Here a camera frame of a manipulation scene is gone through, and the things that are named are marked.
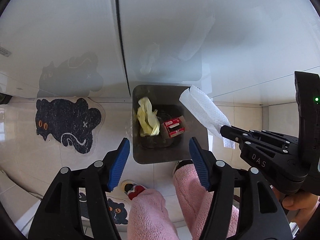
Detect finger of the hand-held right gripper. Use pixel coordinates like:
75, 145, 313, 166
219, 125, 290, 153
250, 130, 299, 148

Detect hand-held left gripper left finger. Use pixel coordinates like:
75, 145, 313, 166
27, 137, 130, 240

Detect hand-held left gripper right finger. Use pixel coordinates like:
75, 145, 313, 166
189, 137, 293, 240

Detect grey square trash bin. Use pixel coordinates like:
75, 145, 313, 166
132, 84, 213, 165

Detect white paper towel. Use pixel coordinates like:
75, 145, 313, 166
179, 85, 235, 149

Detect person's right hand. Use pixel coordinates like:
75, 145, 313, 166
282, 192, 320, 224

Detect person's right slipper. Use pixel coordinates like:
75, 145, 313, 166
172, 159, 193, 178

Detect person's slipper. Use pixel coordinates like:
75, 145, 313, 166
121, 179, 147, 200
172, 159, 193, 178

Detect person's left slipper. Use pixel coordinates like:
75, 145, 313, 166
121, 179, 147, 200

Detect person's right leg pink pants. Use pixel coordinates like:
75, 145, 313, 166
174, 160, 239, 240

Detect person's leg pink pants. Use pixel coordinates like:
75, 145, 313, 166
127, 189, 179, 240
174, 160, 239, 240

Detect small red cardboard box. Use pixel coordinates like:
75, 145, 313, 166
161, 116, 185, 139

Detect small black cat floor mat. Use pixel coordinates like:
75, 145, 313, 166
77, 190, 130, 225

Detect yellow crumpled glove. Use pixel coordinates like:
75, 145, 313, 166
136, 97, 160, 137

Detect person's left leg pink pants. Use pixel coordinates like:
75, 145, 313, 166
127, 189, 179, 240

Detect white glossy cabinet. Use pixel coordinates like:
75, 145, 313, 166
0, 0, 320, 105

